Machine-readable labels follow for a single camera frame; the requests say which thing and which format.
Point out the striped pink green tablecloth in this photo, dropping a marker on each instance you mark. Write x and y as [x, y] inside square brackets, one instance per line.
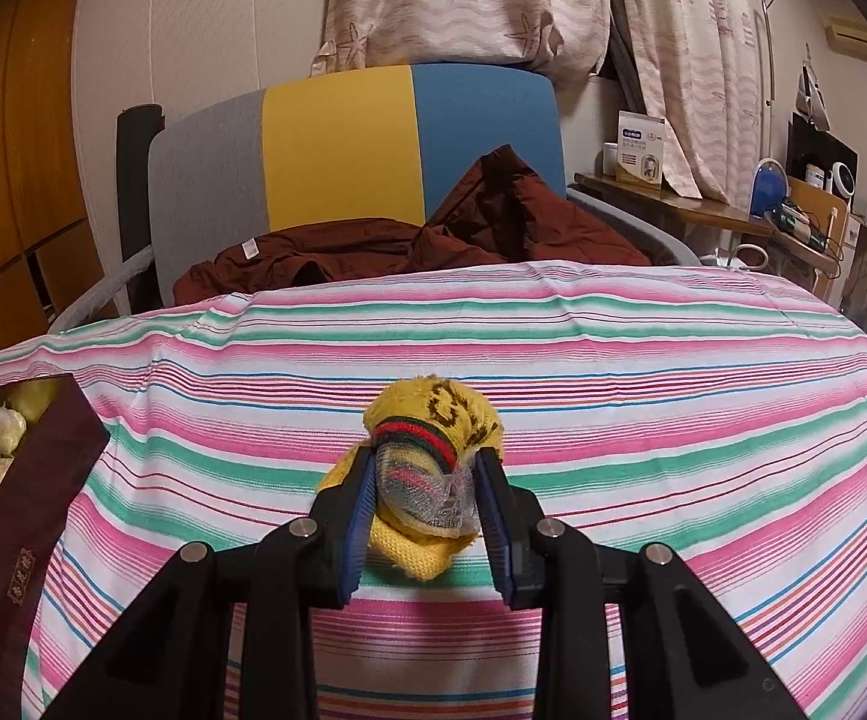
[722, 413]

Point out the wooden wardrobe panels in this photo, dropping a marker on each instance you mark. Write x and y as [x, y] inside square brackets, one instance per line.
[48, 258]

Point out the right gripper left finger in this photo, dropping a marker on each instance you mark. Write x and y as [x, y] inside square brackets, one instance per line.
[168, 654]

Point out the gold metal tin box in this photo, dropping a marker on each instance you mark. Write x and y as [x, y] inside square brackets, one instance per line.
[31, 397]

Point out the wall air conditioner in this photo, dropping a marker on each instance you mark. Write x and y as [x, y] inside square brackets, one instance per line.
[847, 37]

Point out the black rolled mat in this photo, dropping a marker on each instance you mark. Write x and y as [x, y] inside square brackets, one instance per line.
[136, 129]

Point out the pink patterned curtain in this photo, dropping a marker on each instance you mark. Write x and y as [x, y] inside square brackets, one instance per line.
[694, 64]

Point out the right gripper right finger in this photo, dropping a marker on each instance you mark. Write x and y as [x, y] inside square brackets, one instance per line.
[684, 656]

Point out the wooden side desk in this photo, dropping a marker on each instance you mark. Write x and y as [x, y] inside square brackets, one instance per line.
[673, 213]

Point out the maroon red garment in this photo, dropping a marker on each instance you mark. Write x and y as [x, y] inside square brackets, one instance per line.
[499, 212]

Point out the grey yellow blue chair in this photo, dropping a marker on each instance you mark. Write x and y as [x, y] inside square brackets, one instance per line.
[386, 142]

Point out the white blue product box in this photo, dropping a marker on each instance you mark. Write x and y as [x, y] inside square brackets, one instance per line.
[640, 144]

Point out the yellow striped sock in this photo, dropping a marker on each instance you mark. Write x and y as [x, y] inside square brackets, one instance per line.
[425, 433]

